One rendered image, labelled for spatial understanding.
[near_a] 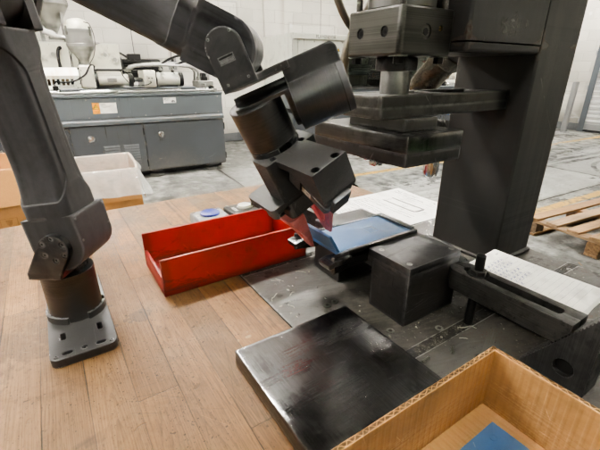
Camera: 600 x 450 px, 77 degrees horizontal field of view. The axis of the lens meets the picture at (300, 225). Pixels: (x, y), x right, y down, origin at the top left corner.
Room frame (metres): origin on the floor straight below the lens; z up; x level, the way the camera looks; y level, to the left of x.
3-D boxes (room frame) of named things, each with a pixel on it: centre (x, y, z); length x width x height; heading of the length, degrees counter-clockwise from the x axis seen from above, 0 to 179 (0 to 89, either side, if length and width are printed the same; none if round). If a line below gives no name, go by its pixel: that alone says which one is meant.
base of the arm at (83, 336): (0.43, 0.30, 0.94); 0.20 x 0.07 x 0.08; 33
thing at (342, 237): (0.51, -0.08, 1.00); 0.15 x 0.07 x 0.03; 123
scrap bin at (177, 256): (0.59, 0.13, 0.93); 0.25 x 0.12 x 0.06; 123
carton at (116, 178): (2.50, 1.36, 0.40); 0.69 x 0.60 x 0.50; 29
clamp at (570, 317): (0.38, -0.24, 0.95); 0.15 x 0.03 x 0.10; 33
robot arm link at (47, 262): (0.43, 0.29, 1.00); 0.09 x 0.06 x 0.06; 178
